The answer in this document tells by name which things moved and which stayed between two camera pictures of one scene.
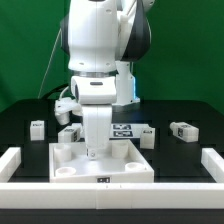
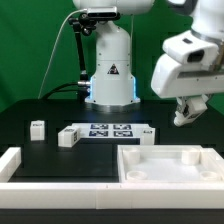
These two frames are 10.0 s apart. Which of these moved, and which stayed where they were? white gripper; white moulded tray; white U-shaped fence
Moved: white gripper; white moulded tray
Stayed: white U-shaped fence
